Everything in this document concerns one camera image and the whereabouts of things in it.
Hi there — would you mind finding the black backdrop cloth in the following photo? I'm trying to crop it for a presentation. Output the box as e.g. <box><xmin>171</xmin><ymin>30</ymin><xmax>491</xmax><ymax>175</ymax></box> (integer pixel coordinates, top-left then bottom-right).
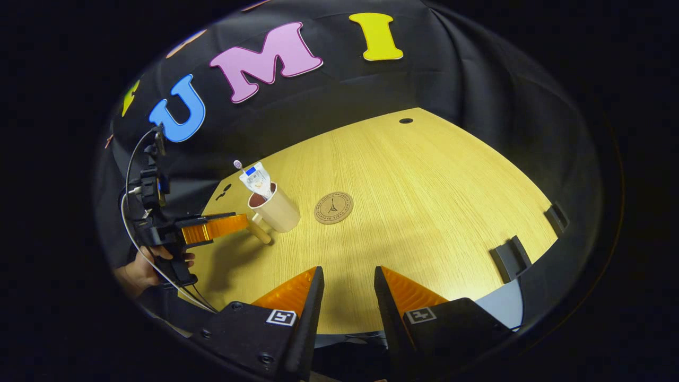
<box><xmin>95</xmin><ymin>0</ymin><xmax>603</xmax><ymax>329</ymax></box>

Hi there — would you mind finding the round wooden coaster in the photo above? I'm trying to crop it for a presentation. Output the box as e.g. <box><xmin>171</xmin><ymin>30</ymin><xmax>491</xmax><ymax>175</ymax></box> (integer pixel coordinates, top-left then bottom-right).
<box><xmin>314</xmin><ymin>192</ymin><xmax>354</xmax><ymax>225</ymax></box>

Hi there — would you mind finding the white cable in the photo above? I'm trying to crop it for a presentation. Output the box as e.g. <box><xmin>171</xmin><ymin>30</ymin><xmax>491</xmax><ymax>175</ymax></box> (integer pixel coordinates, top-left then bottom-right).
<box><xmin>120</xmin><ymin>127</ymin><xmax>218</xmax><ymax>314</ymax></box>

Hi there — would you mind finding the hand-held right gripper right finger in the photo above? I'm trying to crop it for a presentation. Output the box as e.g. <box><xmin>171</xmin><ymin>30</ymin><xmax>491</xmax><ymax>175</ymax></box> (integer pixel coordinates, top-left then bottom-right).
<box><xmin>374</xmin><ymin>265</ymin><xmax>512</xmax><ymax>382</ymax></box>

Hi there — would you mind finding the wooden desktop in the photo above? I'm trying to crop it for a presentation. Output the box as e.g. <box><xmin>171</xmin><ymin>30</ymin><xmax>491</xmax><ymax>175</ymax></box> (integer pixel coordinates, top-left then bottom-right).
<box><xmin>178</xmin><ymin>107</ymin><xmax>559</xmax><ymax>336</ymax></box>

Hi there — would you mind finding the beige cup with wooden handle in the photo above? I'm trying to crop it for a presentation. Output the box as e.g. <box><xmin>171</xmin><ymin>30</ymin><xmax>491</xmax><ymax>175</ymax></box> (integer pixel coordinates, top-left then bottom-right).
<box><xmin>248</xmin><ymin>183</ymin><xmax>301</xmax><ymax>246</ymax></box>

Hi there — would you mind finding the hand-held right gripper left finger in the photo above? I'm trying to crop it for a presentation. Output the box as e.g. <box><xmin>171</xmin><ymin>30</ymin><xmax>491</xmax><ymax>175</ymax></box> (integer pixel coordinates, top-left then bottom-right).
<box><xmin>191</xmin><ymin>266</ymin><xmax>325</xmax><ymax>381</ymax></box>

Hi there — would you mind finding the black table clamp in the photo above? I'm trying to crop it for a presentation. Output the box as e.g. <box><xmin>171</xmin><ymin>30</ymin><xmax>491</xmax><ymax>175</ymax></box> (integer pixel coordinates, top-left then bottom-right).
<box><xmin>490</xmin><ymin>236</ymin><xmax>532</xmax><ymax>285</ymax></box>
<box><xmin>545</xmin><ymin>202</ymin><xmax>570</xmax><ymax>237</ymax></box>

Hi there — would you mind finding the white toothpaste tube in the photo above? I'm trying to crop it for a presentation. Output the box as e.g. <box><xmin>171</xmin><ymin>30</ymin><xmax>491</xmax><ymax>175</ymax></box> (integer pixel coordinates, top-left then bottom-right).
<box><xmin>239</xmin><ymin>162</ymin><xmax>276</xmax><ymax>201</ymax></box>

